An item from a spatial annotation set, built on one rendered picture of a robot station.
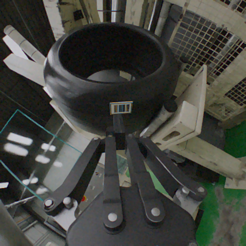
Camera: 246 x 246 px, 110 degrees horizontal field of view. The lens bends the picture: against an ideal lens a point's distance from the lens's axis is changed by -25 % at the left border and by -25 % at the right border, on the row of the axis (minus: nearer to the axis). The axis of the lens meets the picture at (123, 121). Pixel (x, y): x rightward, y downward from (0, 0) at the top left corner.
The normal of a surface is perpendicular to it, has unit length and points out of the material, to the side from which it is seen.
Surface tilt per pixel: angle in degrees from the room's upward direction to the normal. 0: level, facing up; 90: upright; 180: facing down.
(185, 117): 90
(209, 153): 90
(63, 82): 89
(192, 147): 90
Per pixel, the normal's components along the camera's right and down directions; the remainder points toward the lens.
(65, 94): -0.30, 0.32
